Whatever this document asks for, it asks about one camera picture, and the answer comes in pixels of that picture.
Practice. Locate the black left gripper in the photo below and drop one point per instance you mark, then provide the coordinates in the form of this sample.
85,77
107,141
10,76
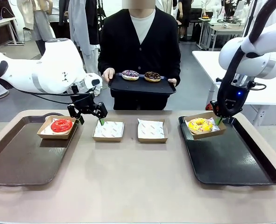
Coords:
84,103

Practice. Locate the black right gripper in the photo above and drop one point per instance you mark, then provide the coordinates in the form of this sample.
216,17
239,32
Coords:
235,98

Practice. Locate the yellow sprinkled donut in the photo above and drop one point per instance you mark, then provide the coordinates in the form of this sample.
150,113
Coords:
195,127

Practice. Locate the brown cardboard donut box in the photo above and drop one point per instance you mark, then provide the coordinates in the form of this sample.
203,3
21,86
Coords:
210,135
107,139
56,136
151,140

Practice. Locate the red glazed donut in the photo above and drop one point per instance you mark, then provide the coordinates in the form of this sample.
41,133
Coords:
56,127

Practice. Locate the purple white sprinkled donut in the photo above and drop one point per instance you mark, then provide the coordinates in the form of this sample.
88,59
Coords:
126,75

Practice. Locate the small black serving tray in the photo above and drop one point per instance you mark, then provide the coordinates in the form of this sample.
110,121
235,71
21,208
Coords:
140,87

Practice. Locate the chocolate glazed donut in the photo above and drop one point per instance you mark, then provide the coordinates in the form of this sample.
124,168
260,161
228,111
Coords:
149,77

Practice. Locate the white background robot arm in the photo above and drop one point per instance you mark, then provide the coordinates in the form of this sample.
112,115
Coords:
215,14

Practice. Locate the person's left forearm black sleeve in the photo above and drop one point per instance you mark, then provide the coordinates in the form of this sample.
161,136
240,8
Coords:
175,63

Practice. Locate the person's right forearm black sleeve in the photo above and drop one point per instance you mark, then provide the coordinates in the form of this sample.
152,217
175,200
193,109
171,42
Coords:
105,60

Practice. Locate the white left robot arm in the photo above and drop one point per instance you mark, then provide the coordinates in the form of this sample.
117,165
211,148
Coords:
46,70

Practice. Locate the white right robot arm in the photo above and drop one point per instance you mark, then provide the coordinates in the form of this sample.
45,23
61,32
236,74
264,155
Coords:
268,63

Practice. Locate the large black tray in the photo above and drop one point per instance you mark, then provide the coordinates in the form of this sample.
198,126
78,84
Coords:
226,158

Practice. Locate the large brown tray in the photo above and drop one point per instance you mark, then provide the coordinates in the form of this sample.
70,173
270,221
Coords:
23,163

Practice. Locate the person's right hand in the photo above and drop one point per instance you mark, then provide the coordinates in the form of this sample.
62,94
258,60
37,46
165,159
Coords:
108,74

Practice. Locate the person's left hand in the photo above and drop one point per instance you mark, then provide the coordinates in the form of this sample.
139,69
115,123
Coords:
173,81

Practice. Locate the orange bag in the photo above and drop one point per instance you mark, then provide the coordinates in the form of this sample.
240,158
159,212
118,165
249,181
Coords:
209,107

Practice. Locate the white side table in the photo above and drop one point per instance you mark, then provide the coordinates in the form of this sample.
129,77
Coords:
205,65

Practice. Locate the white trousers mannequin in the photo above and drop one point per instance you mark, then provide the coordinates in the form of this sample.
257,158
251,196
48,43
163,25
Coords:
92,63

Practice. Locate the person in black cardigan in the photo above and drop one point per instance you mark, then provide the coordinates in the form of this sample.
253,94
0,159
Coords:
121,46

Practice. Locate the grey background table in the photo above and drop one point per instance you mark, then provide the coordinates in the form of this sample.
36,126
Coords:
224,29

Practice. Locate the grey hanging garment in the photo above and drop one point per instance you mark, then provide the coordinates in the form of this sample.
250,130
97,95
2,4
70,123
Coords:
78,25

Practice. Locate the black office chair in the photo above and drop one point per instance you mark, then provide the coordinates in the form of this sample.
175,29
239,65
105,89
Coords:
196,16

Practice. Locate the black stand pole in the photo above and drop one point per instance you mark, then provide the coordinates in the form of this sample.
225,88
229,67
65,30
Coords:
248,18

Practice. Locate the background person in black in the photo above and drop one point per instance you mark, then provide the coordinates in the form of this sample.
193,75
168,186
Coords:
185,16

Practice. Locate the mannequin with beige vest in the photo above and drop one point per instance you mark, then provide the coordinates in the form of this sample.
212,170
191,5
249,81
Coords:
40,23

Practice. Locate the white background desk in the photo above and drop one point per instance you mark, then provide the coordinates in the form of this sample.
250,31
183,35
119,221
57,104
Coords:
0,22

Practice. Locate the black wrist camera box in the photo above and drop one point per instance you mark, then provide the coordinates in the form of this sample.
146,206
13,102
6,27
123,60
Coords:
75,89

